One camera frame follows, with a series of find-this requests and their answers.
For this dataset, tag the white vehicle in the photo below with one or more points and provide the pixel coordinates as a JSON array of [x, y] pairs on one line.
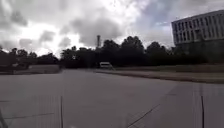
[[106, 65]]

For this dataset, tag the row of dark trees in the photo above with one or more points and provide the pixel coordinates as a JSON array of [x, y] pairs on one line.
[[126, 53]]

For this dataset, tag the tall thin tower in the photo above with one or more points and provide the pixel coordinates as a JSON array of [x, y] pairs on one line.
[[98, 40]]

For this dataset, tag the grey concrete paved ground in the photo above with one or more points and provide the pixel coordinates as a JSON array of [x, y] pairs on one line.
[[100, 100]]

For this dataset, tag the grass strip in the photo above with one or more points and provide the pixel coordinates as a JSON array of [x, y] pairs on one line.
[[186, 74]]

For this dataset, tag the grey building with window rows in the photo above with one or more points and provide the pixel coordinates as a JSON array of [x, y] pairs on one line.
[[200, 31]]

